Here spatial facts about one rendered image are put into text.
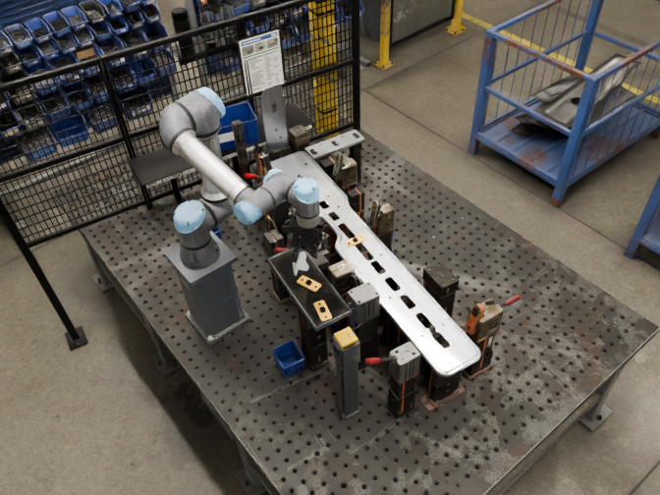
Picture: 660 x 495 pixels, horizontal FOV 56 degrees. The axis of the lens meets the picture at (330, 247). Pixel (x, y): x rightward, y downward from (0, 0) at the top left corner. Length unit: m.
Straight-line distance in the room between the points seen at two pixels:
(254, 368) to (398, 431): 0.62
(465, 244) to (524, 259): 0.28
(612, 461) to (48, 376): 2.88
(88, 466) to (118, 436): 0.18
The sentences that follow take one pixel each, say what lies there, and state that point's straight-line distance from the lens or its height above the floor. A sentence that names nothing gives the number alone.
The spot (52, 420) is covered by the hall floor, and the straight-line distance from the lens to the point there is 3.54.
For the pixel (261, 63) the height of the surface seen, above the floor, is 1.30.
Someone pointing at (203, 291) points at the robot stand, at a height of 1.01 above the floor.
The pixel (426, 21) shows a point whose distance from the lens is 5.92.
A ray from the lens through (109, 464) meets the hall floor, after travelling 3.31.
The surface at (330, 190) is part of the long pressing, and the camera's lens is 2.77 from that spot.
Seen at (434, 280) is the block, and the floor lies 1.03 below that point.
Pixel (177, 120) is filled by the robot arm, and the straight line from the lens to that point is 2.00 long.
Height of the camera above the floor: 2.80
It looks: 46 degrees down
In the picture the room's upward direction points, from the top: 3 degrees counter-clockwise
